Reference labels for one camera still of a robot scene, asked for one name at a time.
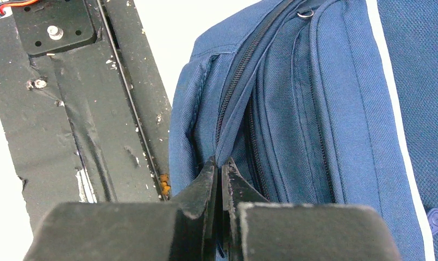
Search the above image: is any navy blue student backpack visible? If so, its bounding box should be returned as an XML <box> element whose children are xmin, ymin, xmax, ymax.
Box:
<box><xmin>169</xmin><ymin>1</ymin><xmax>438</xmax><ymax>260</ymax></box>

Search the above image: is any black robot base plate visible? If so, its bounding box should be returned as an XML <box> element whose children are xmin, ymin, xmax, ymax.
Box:
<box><xmin>0</xmin><ymin>1</ymin><xmax>171</xmax><ymax>231</ymax></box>

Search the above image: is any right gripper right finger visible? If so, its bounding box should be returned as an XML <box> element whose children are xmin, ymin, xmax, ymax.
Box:
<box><xmin>222</xmin><ymin>159</ymin><xmax>401</xmax><ymax>260</ymax></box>

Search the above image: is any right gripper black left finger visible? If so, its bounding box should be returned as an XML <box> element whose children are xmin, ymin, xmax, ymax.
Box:
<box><xmin>25</xmin><ymin>158</ymin><xmax>217</xmax><ymax>260</ymax></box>

